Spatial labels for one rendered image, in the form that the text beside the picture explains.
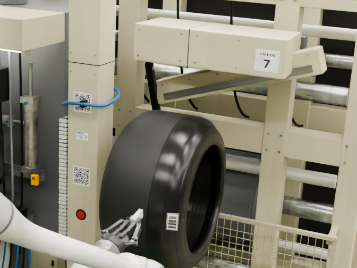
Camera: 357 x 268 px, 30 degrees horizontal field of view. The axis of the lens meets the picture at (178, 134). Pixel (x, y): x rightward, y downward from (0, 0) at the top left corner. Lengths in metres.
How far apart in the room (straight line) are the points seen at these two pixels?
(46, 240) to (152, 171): 0.65
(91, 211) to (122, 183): 0.37
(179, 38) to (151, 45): 0.12
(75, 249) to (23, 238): 0.15
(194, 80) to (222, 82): 0.12
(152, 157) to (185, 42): 0.52
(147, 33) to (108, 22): 0.22
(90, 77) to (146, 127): 0.29
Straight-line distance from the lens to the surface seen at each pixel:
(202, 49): 2.54
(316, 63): 2.57
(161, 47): 2.60
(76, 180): 2.59
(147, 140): 2.31
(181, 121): 2.37
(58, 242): 1.72
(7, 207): 1.57
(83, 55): 2.45
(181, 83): 2.73
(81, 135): 2.53
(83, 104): 2.45
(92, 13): 2.41
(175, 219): 2.23
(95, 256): 1.75
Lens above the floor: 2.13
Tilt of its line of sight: 17 degrees down
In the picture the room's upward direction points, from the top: 3 degrees clockwise
